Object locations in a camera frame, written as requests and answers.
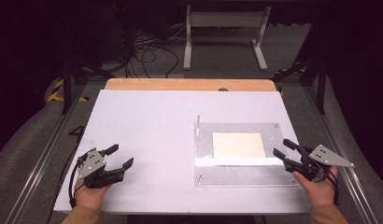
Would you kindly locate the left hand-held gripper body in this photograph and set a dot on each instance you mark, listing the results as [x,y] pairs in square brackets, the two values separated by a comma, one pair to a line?
[91,165]

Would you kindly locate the person's left hand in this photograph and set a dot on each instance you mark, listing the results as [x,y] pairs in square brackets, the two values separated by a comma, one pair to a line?
[90,196]

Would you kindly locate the clear plate with metal posts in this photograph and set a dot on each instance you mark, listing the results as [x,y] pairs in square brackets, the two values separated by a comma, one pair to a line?
[242,175]

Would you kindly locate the person's right hand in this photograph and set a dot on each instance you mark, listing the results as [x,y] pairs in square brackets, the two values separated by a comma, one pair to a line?
[320,191]

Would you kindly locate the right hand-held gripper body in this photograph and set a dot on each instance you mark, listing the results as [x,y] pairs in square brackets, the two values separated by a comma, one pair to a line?
[326,158]

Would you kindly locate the white strip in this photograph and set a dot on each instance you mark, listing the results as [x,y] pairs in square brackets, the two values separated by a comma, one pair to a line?
[236,161]

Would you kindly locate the black metal stand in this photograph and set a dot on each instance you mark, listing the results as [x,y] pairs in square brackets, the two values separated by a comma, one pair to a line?
[320,81]
[67,81]

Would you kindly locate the aluminium floor rail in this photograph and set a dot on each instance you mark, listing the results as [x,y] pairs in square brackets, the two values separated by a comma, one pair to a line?
[339,149]
[40,161]

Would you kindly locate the cream square sheet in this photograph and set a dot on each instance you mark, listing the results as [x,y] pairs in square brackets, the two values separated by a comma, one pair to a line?
[238,144]

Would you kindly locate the white metal stand frame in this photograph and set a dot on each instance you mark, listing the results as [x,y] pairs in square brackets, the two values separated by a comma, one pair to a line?
[225,19]

